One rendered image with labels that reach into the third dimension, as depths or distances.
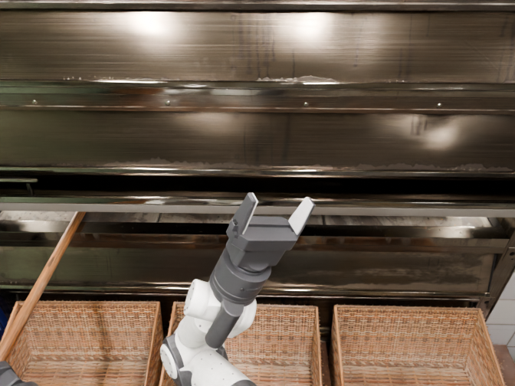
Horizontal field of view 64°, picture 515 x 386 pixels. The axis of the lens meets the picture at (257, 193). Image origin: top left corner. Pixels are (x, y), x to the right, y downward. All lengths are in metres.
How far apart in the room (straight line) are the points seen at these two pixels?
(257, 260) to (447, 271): 1.08
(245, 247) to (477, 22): 0.82
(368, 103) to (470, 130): 0.31
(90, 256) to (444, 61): 1.29
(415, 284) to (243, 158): 0.81
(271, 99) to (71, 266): 0.97
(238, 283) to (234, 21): 0.65
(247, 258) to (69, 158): 0.79
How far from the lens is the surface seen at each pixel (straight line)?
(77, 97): 1.23
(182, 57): 1.09
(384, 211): 1.17
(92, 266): 1.63
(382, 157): 1.23
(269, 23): 1.07
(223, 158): 1.19
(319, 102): 1.13
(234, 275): 0.67
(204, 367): 0.94
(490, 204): 1.27
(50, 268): 1.39
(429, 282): 1.64
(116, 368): 1.85
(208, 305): 0.73
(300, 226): 0.66
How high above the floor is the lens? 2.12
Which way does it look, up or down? 37 degrees down
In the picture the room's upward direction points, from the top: straight up
